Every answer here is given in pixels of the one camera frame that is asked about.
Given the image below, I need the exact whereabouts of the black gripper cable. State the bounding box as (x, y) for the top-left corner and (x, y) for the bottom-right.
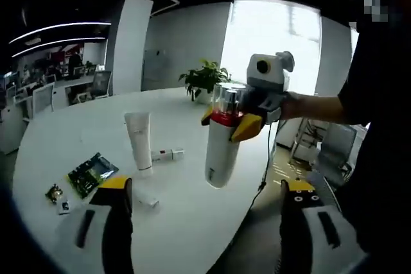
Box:
(249, 119), (282, 212)

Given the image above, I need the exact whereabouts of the person's black clothing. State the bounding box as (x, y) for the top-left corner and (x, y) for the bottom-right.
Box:
(333, 0), (411, 255)

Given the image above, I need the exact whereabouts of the grey office chair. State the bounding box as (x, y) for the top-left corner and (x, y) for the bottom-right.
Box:
(316, 122), (358, 189)
(91, 70), (112, 99)

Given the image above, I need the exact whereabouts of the white cabinet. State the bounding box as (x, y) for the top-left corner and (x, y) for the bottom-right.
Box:
(143, 48), (170, 90)

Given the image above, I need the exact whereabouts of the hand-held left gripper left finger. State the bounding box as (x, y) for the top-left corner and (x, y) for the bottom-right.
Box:
(53, 175), (134, 274)

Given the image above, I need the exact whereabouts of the small white skincare bottle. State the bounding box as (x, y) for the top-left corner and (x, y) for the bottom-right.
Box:
(150, 147), (186, 164)

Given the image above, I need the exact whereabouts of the gold skincare sachet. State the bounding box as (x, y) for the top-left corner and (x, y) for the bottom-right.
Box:
(44, 184), (64, 205)

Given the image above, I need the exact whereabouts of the white window blind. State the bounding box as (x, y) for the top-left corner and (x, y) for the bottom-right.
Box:
(221, 0), (322, 95)

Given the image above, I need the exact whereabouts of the slim white skincare bottle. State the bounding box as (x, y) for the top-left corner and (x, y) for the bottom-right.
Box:
(132, 186), (161, 208)

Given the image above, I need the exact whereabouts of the person's right hand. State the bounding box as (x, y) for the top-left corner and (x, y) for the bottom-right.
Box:
(278, 90), (311, 122)

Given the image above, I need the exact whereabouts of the white skincare tube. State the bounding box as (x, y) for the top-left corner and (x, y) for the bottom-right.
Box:
(124, 112), (154, 179)

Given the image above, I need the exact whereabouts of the small white blue skincare sachet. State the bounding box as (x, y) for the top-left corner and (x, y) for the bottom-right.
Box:
(57, 200), (73, 216)

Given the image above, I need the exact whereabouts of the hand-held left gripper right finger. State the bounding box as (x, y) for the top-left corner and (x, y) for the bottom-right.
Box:
(278, 178), (369, 274)

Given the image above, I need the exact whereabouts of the metal wire rack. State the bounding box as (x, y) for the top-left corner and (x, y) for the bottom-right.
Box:
(290, 118), (322, 169)

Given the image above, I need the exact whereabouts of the green black skincare sachet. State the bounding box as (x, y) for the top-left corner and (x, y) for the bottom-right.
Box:
(67, 152), (119, 200)

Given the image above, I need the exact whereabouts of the white office chair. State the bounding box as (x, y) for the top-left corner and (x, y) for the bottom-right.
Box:
(31, 81), (55, 114)

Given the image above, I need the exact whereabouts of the potted green plant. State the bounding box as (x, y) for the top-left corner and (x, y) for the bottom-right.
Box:
(179, 58), (232, 105)

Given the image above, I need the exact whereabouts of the white skincare bottle clear cap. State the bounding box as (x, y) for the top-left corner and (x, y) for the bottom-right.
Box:
(204, 83), (249, 189)

